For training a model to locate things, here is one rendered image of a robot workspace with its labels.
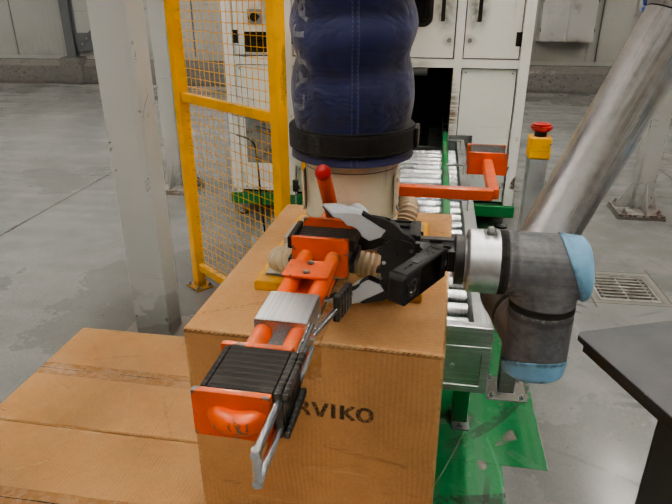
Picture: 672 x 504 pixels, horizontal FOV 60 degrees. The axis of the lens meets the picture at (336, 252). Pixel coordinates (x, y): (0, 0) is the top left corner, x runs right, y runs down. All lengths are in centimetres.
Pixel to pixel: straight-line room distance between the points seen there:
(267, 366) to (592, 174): 58
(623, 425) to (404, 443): 155
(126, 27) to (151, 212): 70
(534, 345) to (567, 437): 145
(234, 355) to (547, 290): 43
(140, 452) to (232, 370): 80
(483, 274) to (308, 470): 45
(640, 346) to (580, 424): 103
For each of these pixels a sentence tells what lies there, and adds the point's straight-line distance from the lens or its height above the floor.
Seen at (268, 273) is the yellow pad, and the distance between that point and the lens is 104.
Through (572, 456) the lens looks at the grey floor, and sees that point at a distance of 222.
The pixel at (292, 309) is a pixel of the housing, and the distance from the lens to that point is 67.
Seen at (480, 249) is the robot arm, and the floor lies 110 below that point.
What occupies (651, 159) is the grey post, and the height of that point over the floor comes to 40.
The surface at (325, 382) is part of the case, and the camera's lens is 91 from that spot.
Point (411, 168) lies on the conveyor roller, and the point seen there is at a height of 55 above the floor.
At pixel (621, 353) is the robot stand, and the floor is 75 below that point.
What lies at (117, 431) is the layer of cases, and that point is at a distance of 142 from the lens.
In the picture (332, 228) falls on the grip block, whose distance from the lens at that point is 89.
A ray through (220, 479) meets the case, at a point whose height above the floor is 64.
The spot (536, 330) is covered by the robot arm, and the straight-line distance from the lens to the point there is 85.
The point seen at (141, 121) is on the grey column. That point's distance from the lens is 240.
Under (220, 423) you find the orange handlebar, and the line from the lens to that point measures 54.
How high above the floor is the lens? 141
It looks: 24 degrees down
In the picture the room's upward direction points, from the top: straight up
